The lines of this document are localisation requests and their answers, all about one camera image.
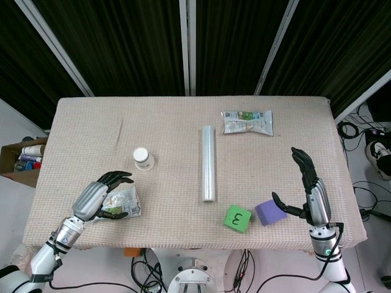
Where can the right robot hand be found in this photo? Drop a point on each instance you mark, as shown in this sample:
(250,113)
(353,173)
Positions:
(314,189)

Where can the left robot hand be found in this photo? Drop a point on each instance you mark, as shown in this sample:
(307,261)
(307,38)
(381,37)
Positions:
(88,198)

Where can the white paper cup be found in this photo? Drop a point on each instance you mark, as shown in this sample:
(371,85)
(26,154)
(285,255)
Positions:
(143,158)

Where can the robot base column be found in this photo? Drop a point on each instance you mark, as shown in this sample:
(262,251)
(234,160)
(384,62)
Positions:
(191,274)

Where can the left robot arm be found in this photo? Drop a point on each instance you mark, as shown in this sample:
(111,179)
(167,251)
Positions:
(46,253)

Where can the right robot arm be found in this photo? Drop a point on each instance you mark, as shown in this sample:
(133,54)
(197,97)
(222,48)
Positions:
(328,259)

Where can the crumpled green snack packet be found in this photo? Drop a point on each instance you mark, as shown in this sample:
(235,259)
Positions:
(125,201)

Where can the purple foam block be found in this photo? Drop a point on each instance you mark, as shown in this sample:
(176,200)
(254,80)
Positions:
(270,212)

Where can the orange block under table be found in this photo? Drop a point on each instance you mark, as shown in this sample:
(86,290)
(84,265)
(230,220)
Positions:
(132,252)

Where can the white and black sneaker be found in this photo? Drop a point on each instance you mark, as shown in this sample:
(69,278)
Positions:
(378,157)

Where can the white bottle in box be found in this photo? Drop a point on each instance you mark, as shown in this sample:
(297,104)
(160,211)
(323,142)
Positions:
(33,149)

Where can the cardboard box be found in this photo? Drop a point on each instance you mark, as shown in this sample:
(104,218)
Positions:
(15,171)

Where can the green cube with number three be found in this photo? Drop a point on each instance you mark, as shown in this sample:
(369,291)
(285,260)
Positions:
(237,218)

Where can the flat printed snack packet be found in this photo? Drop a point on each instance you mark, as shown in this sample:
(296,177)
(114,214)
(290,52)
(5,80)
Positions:
(247,122)

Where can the clear plastic film roll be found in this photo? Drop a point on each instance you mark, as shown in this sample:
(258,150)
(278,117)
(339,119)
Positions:
(209,164)

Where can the beige woven tablecloth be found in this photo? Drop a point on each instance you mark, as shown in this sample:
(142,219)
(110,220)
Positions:
(195,146)

